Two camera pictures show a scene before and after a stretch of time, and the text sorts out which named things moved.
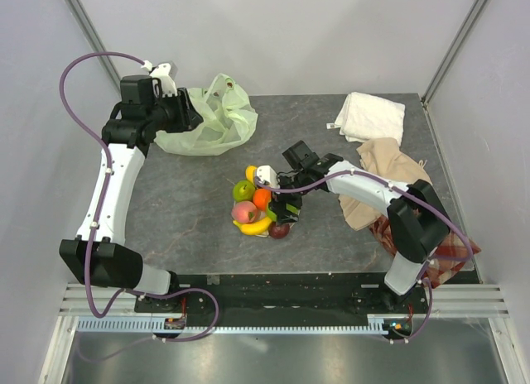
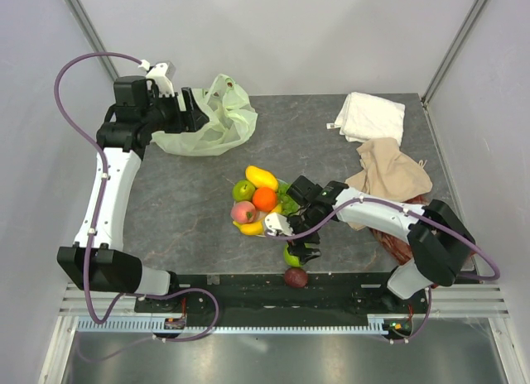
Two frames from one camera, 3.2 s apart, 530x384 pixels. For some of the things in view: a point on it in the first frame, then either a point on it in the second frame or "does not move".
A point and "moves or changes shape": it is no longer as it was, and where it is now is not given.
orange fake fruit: x=262 y=198 does not move
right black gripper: x=277 y=204 → x=297 y=247
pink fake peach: x=244 y=212 does not move
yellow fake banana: x=257 y=228 does not move
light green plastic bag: x=228 y=119 does not move
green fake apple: x=272 y=216 moves or changes shape
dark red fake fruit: x=278 y=231 moves or changes shape
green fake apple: x=243 y=190 does not move
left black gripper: x=187 y=116 does not move
